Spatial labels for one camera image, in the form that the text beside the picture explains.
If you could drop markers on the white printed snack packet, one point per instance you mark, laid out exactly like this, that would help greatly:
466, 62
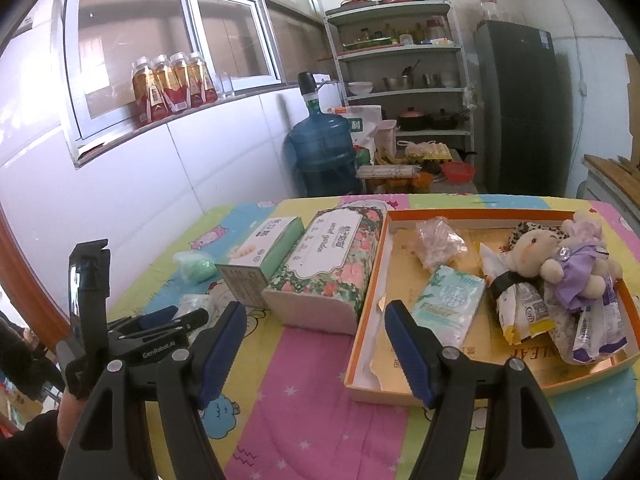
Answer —
522, 312

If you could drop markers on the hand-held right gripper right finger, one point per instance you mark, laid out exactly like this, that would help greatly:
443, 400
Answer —
407, 355

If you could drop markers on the light green soft pouch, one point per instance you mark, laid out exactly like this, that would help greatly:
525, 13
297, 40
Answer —
194, 266

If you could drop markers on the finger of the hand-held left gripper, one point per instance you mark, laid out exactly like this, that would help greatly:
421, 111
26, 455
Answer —
160, 314
90, 300

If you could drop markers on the red lidded pot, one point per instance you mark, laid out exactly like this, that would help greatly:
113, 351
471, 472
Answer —
412, 120

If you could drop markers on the sliding window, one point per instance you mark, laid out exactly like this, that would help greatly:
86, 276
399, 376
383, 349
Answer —
192, 40

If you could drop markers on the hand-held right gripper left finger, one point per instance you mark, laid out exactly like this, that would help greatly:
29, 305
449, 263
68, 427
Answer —
222, 355

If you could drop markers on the green white carton box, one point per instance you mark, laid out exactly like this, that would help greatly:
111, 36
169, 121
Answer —
260, 255

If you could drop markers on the white green sack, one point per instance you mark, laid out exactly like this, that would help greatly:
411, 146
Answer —
362, 122

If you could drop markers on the clear plastic food bag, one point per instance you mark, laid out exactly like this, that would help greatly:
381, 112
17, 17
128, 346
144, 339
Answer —
440, 245

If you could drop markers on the wooden cutting board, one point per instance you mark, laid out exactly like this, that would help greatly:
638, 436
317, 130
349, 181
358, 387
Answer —
610, 166

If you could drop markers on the flat cardboard sheet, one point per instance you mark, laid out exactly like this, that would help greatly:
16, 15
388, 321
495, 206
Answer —
634, 80

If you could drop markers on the glass jar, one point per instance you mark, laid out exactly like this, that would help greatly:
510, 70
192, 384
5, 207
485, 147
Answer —
487, 10

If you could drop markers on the small plush bear purple dress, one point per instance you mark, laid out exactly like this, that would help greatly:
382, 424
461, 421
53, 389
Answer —
575, 265

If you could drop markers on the purple white snack packet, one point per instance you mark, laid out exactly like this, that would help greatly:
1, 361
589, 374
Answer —
597, 332

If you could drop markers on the floral tissue box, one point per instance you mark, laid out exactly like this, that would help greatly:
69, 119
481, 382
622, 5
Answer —
330, 260

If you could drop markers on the grey cabinet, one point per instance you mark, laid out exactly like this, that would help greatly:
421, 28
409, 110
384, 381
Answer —
605, 190

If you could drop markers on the tray of eggs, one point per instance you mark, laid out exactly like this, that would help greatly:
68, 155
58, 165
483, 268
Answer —
427, 151

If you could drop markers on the blue water jug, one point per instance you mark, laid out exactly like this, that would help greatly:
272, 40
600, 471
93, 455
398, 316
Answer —
320, 145

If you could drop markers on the dark refrigerator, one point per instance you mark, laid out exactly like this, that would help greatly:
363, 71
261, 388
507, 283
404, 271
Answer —
520, 110

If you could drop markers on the leopard print scrunchie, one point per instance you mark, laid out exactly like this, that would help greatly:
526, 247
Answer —
520, 230

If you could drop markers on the white bowl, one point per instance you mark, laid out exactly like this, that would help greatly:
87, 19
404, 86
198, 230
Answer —
360, 88

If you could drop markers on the orange-rimmed cardboard box tray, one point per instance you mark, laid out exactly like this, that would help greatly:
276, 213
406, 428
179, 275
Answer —
400, 280

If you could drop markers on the orange drink bottle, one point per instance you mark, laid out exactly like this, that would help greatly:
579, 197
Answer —
182, 80
147, 92
201, 77
165, 85

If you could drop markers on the clear fruit box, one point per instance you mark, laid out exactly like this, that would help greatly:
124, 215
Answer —
390, 172

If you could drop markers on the black water pump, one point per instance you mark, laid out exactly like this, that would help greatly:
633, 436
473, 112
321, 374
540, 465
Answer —
306, 85

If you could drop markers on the clear drinking glass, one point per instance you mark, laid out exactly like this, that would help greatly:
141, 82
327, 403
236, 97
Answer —
226, 85

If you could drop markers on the green white tissue pack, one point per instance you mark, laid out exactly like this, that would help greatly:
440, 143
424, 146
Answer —
447, 305

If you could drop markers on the green metal shelf rack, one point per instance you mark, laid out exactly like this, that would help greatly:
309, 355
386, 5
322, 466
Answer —
400, 52

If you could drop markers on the black wok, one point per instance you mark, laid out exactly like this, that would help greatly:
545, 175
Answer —
445, 120

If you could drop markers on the white plastic bin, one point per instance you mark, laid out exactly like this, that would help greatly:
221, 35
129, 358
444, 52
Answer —
385, 137

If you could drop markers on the red plastic basin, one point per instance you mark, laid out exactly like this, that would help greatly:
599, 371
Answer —
459, 172

